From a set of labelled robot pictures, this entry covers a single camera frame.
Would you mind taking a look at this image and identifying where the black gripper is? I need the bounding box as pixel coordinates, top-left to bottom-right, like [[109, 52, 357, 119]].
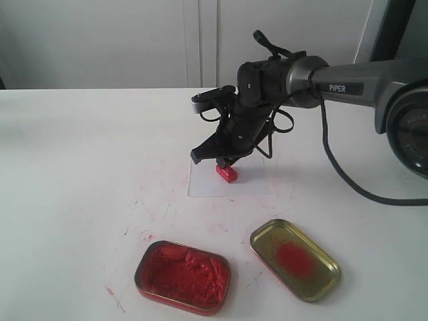
[[190, 100, 273, 167]]

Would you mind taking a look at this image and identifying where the red plastic stamp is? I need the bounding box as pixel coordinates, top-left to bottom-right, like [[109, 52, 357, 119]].
[[216, 165, 238, 183]]

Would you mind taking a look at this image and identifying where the white paper sheet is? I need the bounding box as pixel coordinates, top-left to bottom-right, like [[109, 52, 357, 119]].
[[187, 154, 271, 197]]

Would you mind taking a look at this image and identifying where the red ink paste tin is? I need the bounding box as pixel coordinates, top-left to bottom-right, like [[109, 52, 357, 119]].
[[134, 240, 232, 316]]

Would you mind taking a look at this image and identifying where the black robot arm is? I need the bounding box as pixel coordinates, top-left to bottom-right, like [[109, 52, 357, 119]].
[[191, 56, 427, 177]]

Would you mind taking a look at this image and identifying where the gold metal tin lid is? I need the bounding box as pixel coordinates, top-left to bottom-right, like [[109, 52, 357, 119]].
[[249, 219, 342, 303]]

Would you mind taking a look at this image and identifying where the white cabinet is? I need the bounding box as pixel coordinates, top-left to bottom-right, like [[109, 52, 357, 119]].
[[1, 1, 387, 89]]

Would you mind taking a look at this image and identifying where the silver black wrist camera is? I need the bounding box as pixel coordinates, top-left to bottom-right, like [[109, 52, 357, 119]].
[[191, 85, 236, 114]]

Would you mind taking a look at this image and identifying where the black cable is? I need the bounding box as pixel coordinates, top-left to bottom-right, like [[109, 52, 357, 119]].
[[199, 29, 428, 205]]

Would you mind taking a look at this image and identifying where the dark vertical post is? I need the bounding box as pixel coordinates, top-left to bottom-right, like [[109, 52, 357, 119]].
[[369, 0, 417, 62]]

